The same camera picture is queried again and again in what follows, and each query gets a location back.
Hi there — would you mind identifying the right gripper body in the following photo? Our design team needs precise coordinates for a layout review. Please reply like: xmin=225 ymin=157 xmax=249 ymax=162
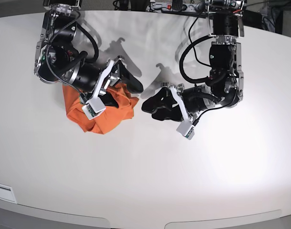
xmin=69 ymin=63 xmax=120 ymax=96

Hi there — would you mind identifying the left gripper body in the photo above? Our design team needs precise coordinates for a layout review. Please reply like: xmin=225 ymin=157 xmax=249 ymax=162
xmin=181 ymin=84 xmax=216 ymax=114

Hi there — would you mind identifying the orange T-shirt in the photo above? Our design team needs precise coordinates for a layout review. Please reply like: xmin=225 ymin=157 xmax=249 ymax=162
xmin=62 ymin=82 xmax=139 ymax=135

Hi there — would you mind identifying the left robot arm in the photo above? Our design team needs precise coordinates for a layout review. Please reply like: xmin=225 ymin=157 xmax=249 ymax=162
xmin=142 ymin=0 xmax=245 ymax=125

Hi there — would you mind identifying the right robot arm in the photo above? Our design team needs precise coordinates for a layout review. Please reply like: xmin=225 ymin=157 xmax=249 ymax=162
xmin=34 ymin=0 xmax=144 ymax=112

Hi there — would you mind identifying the white power strip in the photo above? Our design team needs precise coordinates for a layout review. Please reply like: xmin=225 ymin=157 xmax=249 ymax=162
xmin=146 ymin=0 xmax=204 ymax=13

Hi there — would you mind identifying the black equipment box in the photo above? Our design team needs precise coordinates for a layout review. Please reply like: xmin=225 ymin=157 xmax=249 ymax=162
xmin=243 ymin=7 xmax=283 ymax=34

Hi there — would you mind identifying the white label plate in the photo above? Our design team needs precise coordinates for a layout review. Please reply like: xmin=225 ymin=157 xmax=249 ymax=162
xmin=0 ymin=184 xmax=17 ymax=204

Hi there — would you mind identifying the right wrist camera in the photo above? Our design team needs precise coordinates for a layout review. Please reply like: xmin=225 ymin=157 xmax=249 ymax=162
xmin=82 ymin=97 xmax=106 ymax=120

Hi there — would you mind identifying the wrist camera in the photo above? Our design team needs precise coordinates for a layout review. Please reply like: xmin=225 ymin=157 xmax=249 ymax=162
xmin=177 ymin=120 xmax=195 ymax=140
xmin=82 ymin=97 xmax=106 ymax=120

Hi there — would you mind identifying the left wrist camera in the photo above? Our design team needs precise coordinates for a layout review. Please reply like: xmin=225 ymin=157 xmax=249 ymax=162
xmin=177 ymin=120 xmax=195 ymax=140

